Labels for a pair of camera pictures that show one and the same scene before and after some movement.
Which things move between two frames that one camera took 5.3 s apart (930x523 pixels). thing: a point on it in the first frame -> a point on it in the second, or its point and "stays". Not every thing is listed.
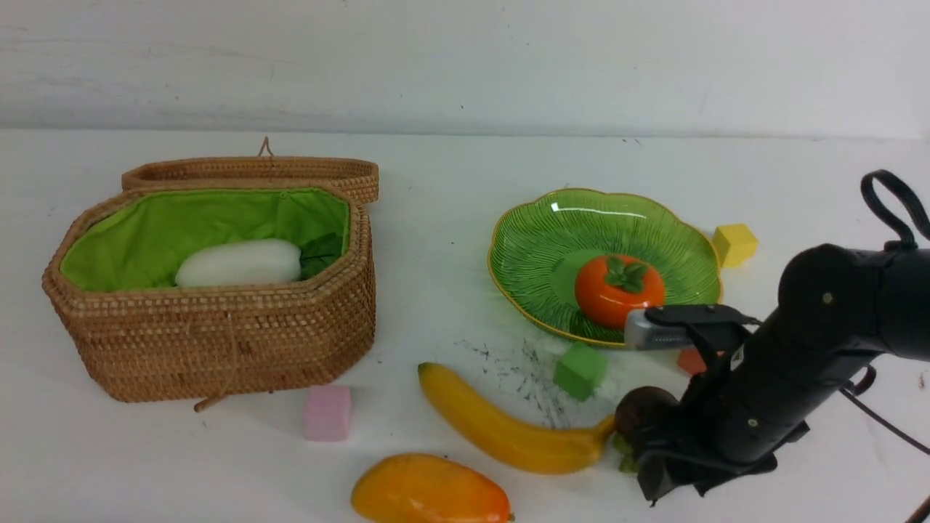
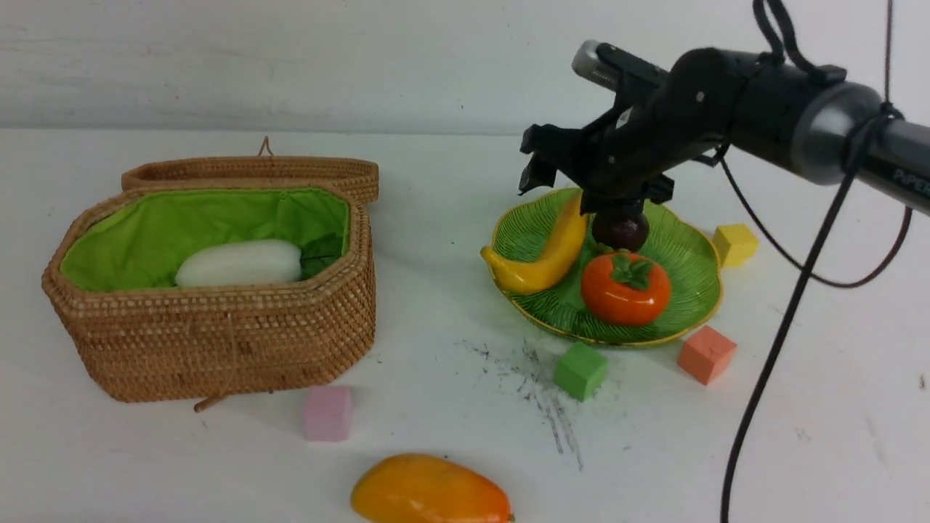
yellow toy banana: [540, 449] -> [551, 267]
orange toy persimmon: [607, 288] stays
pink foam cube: [327, 414] stays
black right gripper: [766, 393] -> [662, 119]
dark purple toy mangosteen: [640, 407] -> [624, 232]
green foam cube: [580, 370] stays
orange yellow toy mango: [411, 488] stays
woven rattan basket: [132, 333] stays
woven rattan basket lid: [362, 176] stays
